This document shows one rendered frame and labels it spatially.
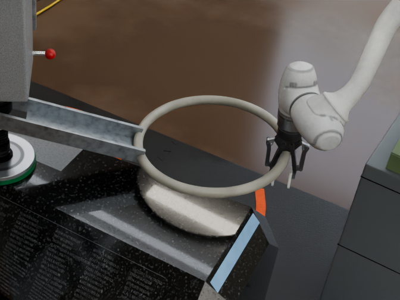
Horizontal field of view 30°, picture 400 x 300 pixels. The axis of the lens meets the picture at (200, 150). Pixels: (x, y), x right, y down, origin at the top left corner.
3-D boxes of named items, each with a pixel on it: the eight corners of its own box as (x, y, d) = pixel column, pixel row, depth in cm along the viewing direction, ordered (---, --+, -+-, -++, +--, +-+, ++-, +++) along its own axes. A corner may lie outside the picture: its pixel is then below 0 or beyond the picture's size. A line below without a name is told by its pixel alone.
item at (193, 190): (136, 204, 212) (136, 196, 210) (130, 103, 250) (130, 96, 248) (305, 196, 217) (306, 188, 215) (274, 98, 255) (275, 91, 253)
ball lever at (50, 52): (28, 61, 213) (28, 50, 211) (28, 55, 215) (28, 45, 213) (55, 62, 214) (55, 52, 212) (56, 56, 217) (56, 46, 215)
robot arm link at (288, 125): (279, 99, 223) (277, 115, 227) (277, 116, 216) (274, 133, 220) (309, 103, 223) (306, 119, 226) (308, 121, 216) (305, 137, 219)
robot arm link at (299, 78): (270, 101, 222) (286, 127, 212) (277, 56, 212) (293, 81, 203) (303, 97, 225) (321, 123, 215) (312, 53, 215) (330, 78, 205)
